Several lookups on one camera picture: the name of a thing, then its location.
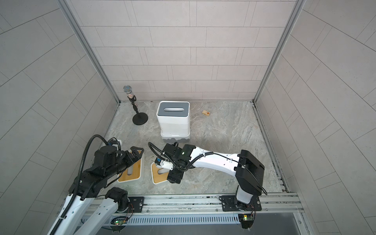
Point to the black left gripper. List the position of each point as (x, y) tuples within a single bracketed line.
[(129, 155)]

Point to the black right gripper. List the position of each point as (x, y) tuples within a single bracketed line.
[(174, 175)]

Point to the bamboo lid tissue box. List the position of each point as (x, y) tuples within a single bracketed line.
[(174, 130), (159, 175), (134, 174)]

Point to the grey lid tissue box front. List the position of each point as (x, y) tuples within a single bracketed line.
[(174, 112)]

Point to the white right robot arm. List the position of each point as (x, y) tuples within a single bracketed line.
[(245, 167)]

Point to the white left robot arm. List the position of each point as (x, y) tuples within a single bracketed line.
[(115, 200)]

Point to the microphone on black stand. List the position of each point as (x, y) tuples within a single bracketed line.
[(138, 118)]

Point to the white ventilation grille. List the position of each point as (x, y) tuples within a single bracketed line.
[(181, 219)]

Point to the small wooden block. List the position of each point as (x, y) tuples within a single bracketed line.
[(207, 113)]

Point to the left green circuit board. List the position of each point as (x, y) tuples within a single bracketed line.
[(118, 223)]

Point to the green circuit board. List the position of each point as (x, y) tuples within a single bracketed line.
[(118, 223), (246, 220)]

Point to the right green circuit board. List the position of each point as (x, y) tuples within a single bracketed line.
[(246, 220)]

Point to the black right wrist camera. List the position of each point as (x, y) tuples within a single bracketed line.
[(162, 160)]

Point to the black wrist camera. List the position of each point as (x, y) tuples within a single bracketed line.
[(162, 160), (106, 155)]

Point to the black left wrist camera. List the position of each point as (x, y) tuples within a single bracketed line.
[(106, 155)]

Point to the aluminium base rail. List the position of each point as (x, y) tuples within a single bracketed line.
[(213, 204)]

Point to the aluminium corner post left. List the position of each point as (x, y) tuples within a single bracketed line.
[(85, 44)]

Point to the aluminium corner post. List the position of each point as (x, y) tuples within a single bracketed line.
[(286, 33), (85, 44)]

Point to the aluminium corner post right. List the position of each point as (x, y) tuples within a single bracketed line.
[(286, 33)]

